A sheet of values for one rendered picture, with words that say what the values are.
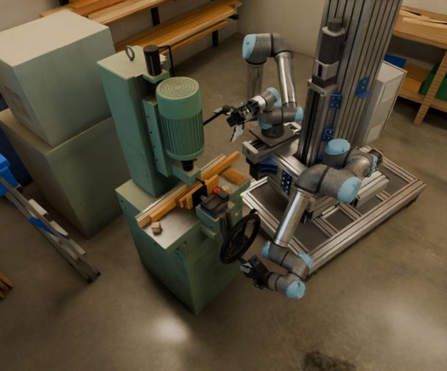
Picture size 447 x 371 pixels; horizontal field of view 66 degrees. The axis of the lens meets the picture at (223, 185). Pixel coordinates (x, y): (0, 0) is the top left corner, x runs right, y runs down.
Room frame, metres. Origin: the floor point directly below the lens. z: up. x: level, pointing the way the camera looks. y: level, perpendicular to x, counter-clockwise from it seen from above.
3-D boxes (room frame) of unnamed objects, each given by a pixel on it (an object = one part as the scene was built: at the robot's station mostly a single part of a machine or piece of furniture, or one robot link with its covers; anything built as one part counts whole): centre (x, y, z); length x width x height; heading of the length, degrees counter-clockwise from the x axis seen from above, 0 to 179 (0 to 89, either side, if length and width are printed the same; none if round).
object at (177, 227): (1.11, 0.10, 0.87); 0.61 x 0.30 x 0.06; 136
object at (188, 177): (1.21, 0.18, 1.03); 0.14 x 0.07 x 0.09; 46
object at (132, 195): (1.28, 0.25, 0.76); 0.57 x 0.45 x 0.09; 46
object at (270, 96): (1.41, -0.22, 1.30); 0.11 x 0.08 x 0.09; 135
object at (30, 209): (1.24, 1.07, 0.58); 0.27 x 0.25 x 1.16; 139
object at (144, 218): (1.20, 0.19, 0.93); 0.60 x 0.02 x 0.05; 136
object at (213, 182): (1.16, 0.10, 0.94); 0.21 x 0.01 x 0.08; 136
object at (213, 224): (1.05, 0.04, 0.92); 0.15 x 0.13 x 0.09; 136
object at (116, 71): (1.40, 0.37, 1.16); 0.22 x 0.22 x 0.72; 46
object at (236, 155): (1.24, 0.13, 0.92); 0.62 x 0.02 x 0.04; 136
